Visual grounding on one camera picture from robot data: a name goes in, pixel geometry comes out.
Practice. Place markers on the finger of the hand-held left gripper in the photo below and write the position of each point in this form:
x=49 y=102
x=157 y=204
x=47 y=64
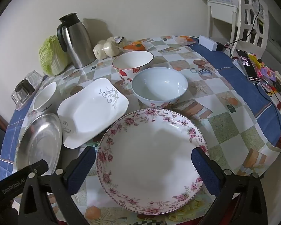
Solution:
x=12 y=184

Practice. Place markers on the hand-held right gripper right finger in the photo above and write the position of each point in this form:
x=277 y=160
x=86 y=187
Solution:
x=203 y=168

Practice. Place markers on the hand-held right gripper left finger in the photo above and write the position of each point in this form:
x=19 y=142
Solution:
x=81 y=168

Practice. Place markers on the grey metal pan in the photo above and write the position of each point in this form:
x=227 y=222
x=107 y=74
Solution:
x=39 y=140

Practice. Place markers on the pink floral round plate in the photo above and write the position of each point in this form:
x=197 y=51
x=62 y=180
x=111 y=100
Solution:
x=149 y=157

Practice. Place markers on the white square plate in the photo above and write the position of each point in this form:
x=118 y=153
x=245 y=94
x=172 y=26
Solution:
x=91 y=112

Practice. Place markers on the small white bowl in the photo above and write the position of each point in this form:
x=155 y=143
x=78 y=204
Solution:
x=43 y=97

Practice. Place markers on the light blue bowl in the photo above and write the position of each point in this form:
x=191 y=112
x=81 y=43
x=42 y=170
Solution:
x=159 y=84

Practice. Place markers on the strawberry print bowl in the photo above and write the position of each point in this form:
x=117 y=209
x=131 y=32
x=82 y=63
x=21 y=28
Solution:
x=131 y=61

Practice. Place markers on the cup tray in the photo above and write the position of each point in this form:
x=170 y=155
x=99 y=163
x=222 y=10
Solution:
x=21 y=106

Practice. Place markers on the clear glass cup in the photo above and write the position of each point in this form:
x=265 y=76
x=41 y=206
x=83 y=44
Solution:
x=17 y=98
x=34 y=77

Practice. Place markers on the blue tablecloth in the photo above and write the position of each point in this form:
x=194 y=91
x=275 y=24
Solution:
x=236 y=79

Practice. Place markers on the white phone stand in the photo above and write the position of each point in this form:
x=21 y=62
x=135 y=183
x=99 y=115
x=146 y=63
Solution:
x=236 y=63

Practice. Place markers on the black smartphone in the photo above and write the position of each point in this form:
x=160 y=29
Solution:
x=247 y=65

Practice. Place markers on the napa cabbage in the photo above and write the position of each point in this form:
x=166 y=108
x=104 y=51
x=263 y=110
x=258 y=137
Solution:
x=51 y=56

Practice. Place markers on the black plug adapter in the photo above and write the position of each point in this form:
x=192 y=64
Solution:
x=220 y=46

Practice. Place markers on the bag of steamed buns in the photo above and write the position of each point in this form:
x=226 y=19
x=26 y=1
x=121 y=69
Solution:
x=110 y=48

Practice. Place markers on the white power box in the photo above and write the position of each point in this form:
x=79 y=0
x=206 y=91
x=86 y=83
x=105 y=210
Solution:
x=207 y=42

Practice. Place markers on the stainless steel thermos jug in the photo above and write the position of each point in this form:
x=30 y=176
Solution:
x=79 y=42

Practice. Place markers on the clear orange snack packet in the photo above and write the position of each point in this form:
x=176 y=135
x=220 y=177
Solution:
x=185 y=39

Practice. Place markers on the white chair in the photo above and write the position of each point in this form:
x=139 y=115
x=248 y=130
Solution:
x=242 y=11

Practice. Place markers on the white shelf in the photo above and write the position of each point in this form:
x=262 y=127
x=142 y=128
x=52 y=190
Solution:
x=221 y=5

